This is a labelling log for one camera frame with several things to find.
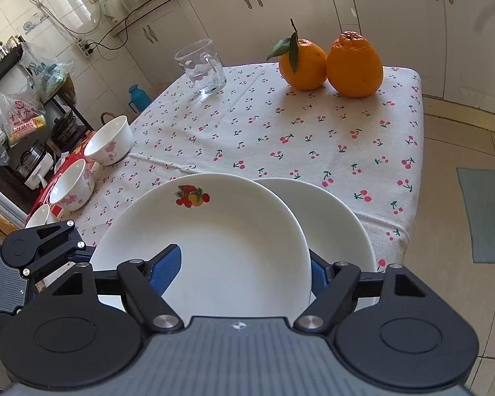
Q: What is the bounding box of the silver rice cooker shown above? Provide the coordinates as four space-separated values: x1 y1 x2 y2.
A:
16 140 54 186

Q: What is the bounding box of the orange with bumpy top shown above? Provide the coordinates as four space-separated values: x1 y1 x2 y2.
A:
327 30 384 98

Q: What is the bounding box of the white red print plastic bag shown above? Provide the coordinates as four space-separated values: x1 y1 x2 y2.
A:
0 84 47 146

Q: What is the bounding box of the orange with leaf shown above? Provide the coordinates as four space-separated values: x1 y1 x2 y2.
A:
266 18 328 91

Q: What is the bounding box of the beige kitchen countertop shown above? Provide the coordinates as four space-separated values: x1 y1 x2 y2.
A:
109 0 248 38

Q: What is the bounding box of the white floral bowl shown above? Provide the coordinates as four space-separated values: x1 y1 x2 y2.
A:
84 115 133 167
49 158 95 211
24 204 62 230

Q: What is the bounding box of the clear glass mug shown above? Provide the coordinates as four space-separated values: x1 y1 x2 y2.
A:
174 38 227 95

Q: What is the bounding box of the black storage rack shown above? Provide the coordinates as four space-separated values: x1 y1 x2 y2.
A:
0 43 95 215

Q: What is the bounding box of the blue thermos jug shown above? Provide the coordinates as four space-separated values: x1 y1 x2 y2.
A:
128 84 152 113

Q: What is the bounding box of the green floor mat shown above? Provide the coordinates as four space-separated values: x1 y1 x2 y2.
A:
456 167 495 264

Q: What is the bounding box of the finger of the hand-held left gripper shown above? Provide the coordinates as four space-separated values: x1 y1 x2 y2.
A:
25 220 87 278

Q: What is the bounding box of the cherry print tablecloth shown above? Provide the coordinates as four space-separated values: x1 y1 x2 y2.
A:
66 64 423 273

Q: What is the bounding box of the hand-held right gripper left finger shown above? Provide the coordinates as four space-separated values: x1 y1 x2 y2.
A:
45 244 185 334

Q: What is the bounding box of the red printed box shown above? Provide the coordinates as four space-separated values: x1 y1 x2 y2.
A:
27 130 104 232

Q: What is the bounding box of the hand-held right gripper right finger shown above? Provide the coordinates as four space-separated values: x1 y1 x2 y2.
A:
294 249 427 333

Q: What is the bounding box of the white fruit print plate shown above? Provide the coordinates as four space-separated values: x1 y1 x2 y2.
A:
253 177 378 304
90 173 312 327

